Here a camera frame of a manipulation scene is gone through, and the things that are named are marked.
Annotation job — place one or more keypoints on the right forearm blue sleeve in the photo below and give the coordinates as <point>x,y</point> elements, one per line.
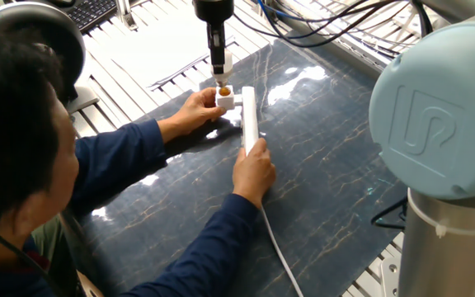
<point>204,251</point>

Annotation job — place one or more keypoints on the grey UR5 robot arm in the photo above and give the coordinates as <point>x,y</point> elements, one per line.
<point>439,115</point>

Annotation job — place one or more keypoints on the person's left hand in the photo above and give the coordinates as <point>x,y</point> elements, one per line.
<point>194,113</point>

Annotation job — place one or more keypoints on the dark blue marble mat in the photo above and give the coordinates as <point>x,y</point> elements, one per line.
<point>336,156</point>

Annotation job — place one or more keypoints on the aluminium corner bracket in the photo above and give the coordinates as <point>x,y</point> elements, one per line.
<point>389,274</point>

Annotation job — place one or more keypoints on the left forearm blue sleeve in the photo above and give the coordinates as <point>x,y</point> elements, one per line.
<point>118,161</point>

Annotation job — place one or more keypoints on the white paper stack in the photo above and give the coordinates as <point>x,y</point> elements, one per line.
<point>159,45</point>

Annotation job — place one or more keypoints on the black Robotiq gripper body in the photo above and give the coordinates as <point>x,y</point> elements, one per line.
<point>213,12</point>

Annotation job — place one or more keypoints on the white power strip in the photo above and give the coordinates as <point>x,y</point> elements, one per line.
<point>249,117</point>

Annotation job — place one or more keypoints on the aluminium post with bracket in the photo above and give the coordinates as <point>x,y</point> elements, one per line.
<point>124,12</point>

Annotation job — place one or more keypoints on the white bulb holder adapter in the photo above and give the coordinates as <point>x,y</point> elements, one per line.
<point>226,99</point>

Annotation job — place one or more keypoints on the black keyboard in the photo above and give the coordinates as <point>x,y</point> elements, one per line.
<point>91,12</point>

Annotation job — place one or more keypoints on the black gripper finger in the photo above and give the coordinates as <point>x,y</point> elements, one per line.
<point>217,51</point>

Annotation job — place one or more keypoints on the person's right hand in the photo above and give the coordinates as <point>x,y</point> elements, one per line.
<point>254,173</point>

